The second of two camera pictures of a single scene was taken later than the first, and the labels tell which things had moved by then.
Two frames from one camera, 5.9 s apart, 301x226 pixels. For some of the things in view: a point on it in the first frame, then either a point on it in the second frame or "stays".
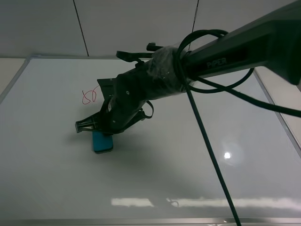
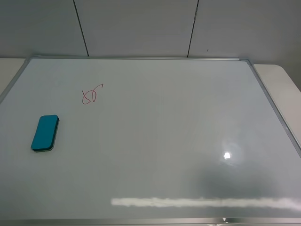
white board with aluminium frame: (156, 174) stays
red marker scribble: (85, 101) stays
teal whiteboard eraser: (102, 143) -> (45, 133)
